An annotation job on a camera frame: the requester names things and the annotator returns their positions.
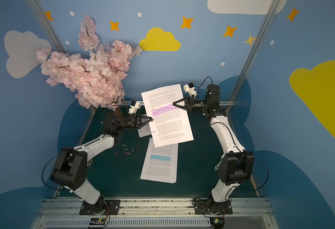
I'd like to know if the document with pink highlight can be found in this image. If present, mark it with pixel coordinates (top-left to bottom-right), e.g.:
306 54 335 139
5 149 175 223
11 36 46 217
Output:
138 123 151 138

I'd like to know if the document with purple highlight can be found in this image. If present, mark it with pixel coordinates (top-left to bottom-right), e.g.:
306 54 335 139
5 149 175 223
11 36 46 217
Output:
141 84 194 148

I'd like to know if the document with blue highlight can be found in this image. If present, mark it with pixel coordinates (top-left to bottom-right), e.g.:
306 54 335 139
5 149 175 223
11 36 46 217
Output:
140 138 178 184

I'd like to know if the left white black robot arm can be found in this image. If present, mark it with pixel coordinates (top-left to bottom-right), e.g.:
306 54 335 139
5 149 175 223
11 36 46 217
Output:
49 112 153 215

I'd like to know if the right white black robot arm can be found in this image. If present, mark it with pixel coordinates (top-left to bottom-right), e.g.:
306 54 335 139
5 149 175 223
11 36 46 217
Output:
173 83 256 212

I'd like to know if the pink cherry blossom tree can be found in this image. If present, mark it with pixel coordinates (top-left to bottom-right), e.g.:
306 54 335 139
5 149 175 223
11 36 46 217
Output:
36 15 142 111

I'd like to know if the left electronics board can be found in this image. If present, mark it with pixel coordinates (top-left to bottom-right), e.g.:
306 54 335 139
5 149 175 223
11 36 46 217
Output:
88 218 107 229

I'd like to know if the electronics board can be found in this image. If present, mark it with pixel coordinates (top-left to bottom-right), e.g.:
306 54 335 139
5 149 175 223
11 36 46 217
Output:
209 218 225 229
88 218 107 229

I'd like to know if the right electronics board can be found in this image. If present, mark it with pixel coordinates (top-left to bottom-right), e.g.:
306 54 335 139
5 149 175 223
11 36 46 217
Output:
209 218 225 229

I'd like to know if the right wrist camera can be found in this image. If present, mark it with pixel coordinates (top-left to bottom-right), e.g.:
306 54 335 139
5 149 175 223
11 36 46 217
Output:
183 83 198 97

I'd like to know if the back aluminium frame bar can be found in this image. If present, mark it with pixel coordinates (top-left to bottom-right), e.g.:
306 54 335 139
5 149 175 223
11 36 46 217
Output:
119 101 235 106

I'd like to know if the white handled tool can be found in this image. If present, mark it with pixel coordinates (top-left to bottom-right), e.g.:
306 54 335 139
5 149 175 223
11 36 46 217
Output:
214 162 220 171

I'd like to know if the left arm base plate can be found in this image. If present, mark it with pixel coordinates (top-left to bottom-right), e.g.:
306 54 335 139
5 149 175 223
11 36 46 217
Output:
79 199 121 216

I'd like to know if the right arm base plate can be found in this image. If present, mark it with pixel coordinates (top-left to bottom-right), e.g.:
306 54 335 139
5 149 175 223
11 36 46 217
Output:
192 198 233 216

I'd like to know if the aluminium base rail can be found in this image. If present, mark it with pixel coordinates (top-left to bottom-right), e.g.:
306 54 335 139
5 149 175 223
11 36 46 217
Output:
31 198 279 229

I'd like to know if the left aluminium frame post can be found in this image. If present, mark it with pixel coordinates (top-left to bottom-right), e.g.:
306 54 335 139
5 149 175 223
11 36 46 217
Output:
27 0 66 53

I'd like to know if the aluminium frame post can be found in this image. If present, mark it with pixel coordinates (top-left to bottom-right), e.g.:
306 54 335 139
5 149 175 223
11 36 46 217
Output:
27 0 66 53
225 0 280 113

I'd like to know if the right aluminium frame post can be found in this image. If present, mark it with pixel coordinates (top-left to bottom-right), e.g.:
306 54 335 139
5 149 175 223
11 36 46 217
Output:
225 0 280 113

